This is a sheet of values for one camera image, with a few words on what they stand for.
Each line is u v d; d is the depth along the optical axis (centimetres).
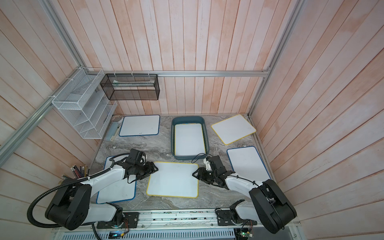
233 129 118
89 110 81
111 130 104
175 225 73
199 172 79
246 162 97
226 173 68
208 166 81
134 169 69
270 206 42
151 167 81
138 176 76
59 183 70
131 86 105
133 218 73
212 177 74
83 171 76
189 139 105
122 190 84
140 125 114
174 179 90
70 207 42
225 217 73
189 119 112
